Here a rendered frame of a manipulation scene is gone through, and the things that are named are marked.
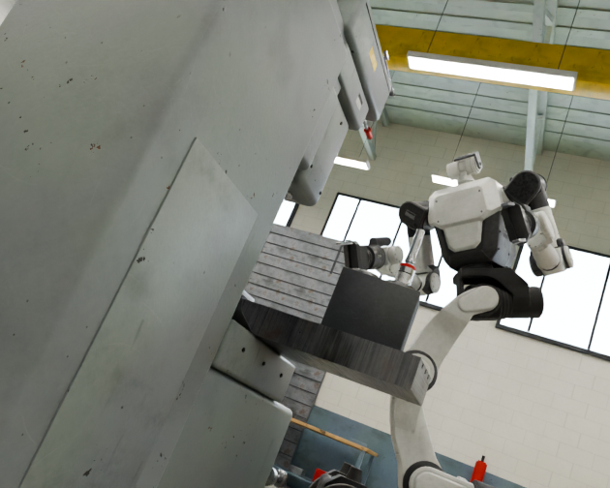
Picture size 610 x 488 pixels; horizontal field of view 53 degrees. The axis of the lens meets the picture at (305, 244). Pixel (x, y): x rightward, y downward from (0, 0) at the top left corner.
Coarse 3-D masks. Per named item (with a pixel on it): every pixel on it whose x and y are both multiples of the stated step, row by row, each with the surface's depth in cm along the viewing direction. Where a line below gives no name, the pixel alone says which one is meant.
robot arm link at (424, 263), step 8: (424, 240) 236; (424, 248) 236; (432, 248) 239; (416, 256) 237; (424, 256) 236; (432, 256) 238; (416, 264) 238; (424, 264) 236; (432, 264) 237; (416, 272) 237; (424, 272) 236; (432, 272) 234; (432, 280) 232; (440, 280) 236; (432, 288) 231; (440, 288) 235
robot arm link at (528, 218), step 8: (504, 208) 176; (512, 208) 175; (520, 208) 174; (504, 216) 176; (512, 216) 175; (520, 216) 174; (528, 216) 180; (504, 224) 176; (512, 224) 175; (520, 224) 174; (528, 224) 178; (536, 224) 180; (512, 232) 175; (520, 232) 174; (528, 232) 173
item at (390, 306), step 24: (336, 288) 166; (360, 288) 165; (384, 288) 164; (408, 288) 163; (336, 312) 163; (360, 312) 162; (384, 312) 161; (408, 312) 160; (360, 336) 160; (384, 336) 159; (408, 336) 169
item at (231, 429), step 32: (224, 384) 152; (192, 416) 142; (224, 416) 156; (256, 416) 174; (288, 416) 197; (192, 448) 145; (224, 448) 161; (256, 448) 180; (160, 480) 136; (192, 480) 149; (224, 480) 166; (256, 480) 186
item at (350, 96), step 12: (348, 48) 178; (348, 60) 180; (348, 72) 182; (348, 84) 185; (360, 84) 194; (348, 96) 187; (360, 96) 196; (348, 108) 192; (360, 108) 198; (348, 120) 199; (360, 120) 201
